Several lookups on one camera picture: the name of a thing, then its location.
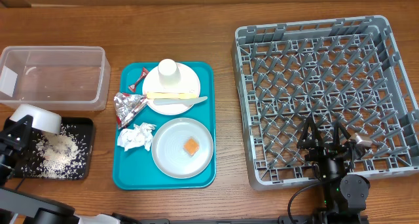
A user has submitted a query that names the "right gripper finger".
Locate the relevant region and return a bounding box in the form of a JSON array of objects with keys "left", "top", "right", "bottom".
[
  {"left": 332, "top": 121, "right": 351, "bottom": 147},
  {"left": 297, "top": 116, "right": 323, "bottom": 148}
]

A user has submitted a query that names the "white small bowl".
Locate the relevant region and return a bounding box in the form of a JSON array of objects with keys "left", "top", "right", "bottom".
[{"left": 10, "top": 104, "right": 62, "bottom": 134}]

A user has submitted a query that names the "white rice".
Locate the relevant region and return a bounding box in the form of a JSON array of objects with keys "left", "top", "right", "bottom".
[{"left": 16, "top": 123, "right": 92, "bottom": 180}]

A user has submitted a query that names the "white napkin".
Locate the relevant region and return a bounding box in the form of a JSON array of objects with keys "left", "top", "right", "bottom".
[{"left": 117, "top": 122, "right": 156, "bottom": 152}]

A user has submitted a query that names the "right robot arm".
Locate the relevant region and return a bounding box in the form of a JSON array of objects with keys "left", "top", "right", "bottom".
[{"left": 287, "top": 116, "right": 373, "bottom": 223}]

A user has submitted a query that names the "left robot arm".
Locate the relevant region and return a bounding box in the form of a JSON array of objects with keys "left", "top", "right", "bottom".
[{"left": 1, "top": 115, "right": 138, "bottom": 224}]

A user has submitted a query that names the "grey plastic dishwasher rack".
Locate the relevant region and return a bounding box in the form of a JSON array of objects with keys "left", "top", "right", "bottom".
[{"left": 232, "top": 15, "right": 418, "bottom": 191}]

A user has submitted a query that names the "black plastic tray bin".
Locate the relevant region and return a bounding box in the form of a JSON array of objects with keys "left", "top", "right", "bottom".
[{"left": 1, "top": 116, "right": 96, "bottom": 185}]

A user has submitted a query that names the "clear plastic bin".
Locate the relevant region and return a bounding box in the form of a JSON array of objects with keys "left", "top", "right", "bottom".
[{"left": 1, "top": 46, "right": 111, "bottom": 111}]

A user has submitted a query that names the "silver foil wrapper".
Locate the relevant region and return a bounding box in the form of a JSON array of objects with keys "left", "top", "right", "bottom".
[{"left": 114, "top": 92, "right": 147, "bottom": 129}]

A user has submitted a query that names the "red sauce packet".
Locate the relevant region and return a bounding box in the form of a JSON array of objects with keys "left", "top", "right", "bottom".
[{"left": 128, "top": 68, "right": 149, "bottom": 93}]

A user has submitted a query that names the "orange food cube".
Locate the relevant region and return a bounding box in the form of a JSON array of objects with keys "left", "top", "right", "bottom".
[{"left": 183, "top": 138, "right": 200, "bottom": 156}]

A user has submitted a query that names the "light grey plastic knife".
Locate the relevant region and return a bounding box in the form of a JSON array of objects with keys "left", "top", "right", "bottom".
[{"left": 153, "top": 96, "right": 208, "bottom": 105}]

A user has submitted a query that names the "yellow plastic fork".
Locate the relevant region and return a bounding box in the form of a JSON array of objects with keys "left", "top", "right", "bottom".
[{"left": 146, "top": 92, "right": 198, "bottom": 100}]

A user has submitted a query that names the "pink round plate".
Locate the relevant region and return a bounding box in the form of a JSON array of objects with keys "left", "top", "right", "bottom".
[{"left": 142, "top": 62, "right": 200, "bottom": 115}]

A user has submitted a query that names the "teal plastic tray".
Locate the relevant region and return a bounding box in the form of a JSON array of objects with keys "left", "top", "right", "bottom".
[{"left": 113, "top": 62, "right": 216, "bottom": 190}]

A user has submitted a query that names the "grey round plate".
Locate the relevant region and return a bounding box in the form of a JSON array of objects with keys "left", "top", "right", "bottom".
[{"left": 151, "top": 118, "right": 215, "bottom": 179}]

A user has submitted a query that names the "white paper cup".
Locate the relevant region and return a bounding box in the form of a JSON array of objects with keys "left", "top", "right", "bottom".
[{"left": 157, "top": 59, "right": 181, "bottom": 88}]

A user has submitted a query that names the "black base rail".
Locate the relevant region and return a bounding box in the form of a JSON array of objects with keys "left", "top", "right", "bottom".
[{"left": 138, "top": 215, "right": 369, "bottom": 224}]

